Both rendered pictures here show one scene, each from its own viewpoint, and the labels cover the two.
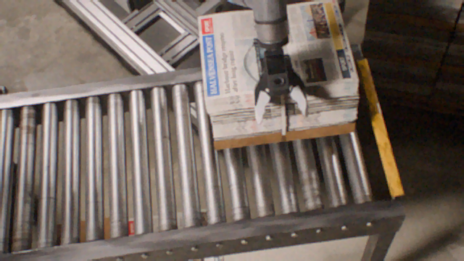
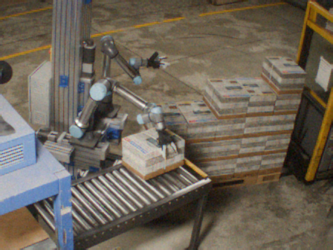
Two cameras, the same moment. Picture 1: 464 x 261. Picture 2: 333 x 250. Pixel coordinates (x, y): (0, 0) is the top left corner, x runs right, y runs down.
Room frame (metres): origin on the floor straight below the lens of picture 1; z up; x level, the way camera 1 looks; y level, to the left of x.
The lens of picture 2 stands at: (-1.35, 2.05, 3.14)
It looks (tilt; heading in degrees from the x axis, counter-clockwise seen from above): 32 degrees down; 315
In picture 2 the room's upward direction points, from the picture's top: 7 degrees clockwise
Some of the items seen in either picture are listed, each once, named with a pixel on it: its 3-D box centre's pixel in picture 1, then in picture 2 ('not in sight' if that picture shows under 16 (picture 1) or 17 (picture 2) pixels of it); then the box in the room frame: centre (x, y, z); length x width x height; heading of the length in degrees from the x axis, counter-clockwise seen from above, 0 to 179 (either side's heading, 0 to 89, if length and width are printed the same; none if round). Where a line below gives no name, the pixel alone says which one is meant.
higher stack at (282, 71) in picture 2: not in sight; (273, 120); (0.94, -1.79, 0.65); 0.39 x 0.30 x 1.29; 156
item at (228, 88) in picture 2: not in sight; (228, 87); (1.17, -1.25, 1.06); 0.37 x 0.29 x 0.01; 157
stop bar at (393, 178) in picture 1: (378, 125); (188, 162); (0.78, -0.40, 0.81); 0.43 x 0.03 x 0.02; 178
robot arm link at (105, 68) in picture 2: not in sight; (105, 65); (1.89, -0.39, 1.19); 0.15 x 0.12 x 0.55; 150
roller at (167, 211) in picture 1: (163, 157); (125, 191); (0.81, 0.20, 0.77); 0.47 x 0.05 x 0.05; 178
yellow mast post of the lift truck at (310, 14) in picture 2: not in sight; (297, 77); (1.07, -2.32, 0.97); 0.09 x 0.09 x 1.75; 66
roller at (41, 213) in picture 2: not in sight; (49, 222); (0.83, 0.85, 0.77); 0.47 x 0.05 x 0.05; 178
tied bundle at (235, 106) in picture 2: not in sight; (225, 97); (1.18, -1.25, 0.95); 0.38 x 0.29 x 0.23; 157
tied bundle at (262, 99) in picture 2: not in sight; (253, 96); (1.06, -1.52, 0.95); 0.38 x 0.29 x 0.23; 155
